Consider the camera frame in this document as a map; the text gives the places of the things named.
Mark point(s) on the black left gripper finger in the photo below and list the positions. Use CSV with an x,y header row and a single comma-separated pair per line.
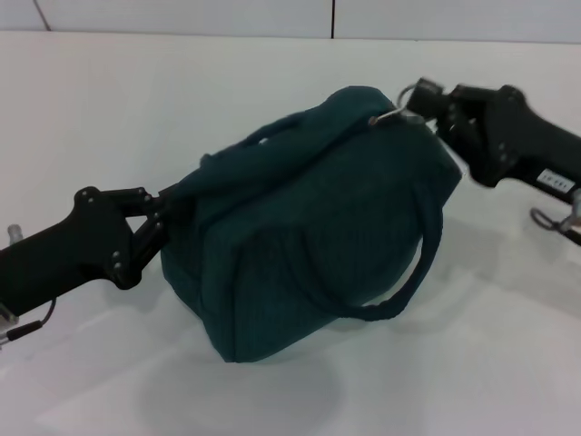
x,y
136,200
150,240

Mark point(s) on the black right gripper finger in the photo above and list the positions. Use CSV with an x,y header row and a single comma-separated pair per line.
x,y
436,97
463,136

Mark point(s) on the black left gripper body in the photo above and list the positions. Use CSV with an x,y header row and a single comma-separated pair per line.
x,y
68,254

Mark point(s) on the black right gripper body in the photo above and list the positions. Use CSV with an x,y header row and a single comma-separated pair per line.
x,y
517,131

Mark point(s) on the dark teal insulated bag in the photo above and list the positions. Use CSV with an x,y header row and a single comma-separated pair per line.
x,y
318,218

